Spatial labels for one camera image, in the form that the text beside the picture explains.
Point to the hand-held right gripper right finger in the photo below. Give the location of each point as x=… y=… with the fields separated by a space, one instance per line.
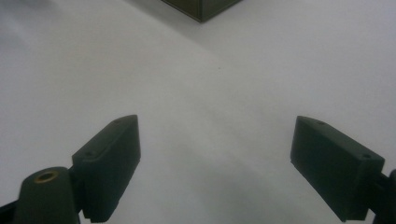
x=333 y=168

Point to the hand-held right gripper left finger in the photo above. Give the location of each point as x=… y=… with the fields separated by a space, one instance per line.
x=109 y=168

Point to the smoky transparent drawer box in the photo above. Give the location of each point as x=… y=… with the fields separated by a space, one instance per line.
x=202 y=7

